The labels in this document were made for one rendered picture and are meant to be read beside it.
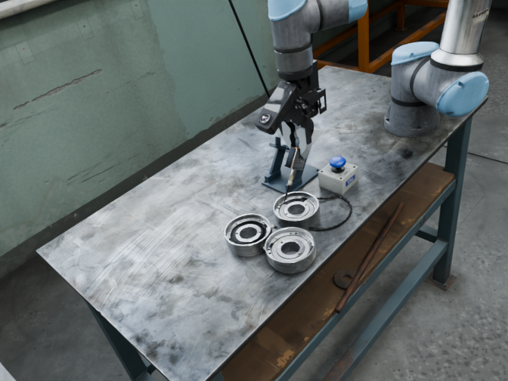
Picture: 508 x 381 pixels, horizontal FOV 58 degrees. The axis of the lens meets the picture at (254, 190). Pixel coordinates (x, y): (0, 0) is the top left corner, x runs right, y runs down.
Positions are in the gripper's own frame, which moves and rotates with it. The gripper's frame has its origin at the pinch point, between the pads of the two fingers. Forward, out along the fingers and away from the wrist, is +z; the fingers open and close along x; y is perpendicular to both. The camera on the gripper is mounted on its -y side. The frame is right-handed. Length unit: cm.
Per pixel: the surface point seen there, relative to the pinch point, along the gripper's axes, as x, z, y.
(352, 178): -7.4, 10.5, 10.4
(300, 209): -3.2, 11.7, -4.6
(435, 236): -7, 69, 61
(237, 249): -1.8, 10.5, -23.6
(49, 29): 158, -6, 14
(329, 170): -2.4, 8.7, 8.1
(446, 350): -27, 93, 35
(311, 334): -13.3, 38.2, -16.6
